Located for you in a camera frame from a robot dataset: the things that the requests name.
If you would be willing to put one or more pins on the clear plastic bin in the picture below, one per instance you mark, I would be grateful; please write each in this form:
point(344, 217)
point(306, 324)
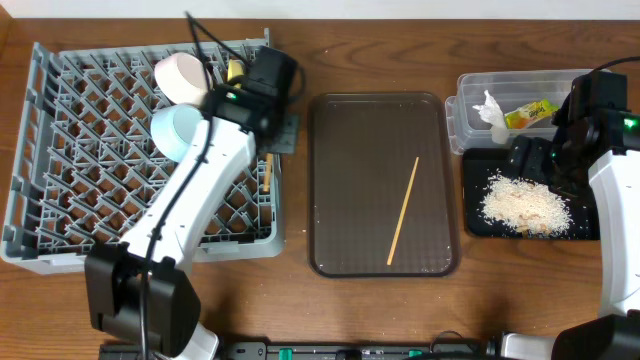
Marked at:
point(510, 89)

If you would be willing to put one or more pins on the yellow plate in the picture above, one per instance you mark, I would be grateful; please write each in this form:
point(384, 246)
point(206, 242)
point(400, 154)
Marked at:
point(235, 73)

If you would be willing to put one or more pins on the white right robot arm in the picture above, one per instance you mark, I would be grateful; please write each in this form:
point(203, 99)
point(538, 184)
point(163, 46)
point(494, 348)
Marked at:
point(610, 145)

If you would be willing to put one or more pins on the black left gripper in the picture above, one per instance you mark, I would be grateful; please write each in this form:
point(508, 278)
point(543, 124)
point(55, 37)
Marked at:
point(282, 133)

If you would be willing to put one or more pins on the black waste tray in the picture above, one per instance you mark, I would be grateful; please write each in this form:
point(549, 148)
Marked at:
point(478, 165)

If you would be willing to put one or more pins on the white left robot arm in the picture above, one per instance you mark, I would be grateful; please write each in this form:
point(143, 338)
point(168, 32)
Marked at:
point(139, 290)

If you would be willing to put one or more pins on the pile of cooked rice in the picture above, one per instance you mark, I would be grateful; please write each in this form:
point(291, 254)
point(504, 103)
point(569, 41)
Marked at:
point(525, 207)

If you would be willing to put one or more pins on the blue bowl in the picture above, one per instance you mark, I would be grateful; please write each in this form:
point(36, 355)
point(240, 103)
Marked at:
point(173, 128)

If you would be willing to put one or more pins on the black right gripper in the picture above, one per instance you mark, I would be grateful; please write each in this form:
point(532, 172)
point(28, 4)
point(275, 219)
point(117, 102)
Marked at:
point(538, 152)

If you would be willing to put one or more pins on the crumpled white tissue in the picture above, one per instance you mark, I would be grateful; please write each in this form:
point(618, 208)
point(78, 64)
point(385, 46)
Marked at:
point(491, 113)

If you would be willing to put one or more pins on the dark brown serving tray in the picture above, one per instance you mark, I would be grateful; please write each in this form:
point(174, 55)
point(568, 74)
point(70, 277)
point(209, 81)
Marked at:
point(362, 149)

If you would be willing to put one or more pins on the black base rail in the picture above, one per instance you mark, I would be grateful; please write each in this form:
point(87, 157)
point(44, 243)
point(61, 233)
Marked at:
point(446, 345)

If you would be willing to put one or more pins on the yellow green snack wrapper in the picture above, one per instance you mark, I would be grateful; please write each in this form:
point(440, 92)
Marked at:
point(527, 115)

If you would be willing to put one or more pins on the grey dishwasher rack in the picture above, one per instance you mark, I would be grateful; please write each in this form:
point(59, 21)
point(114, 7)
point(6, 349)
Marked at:
point(85, 167)

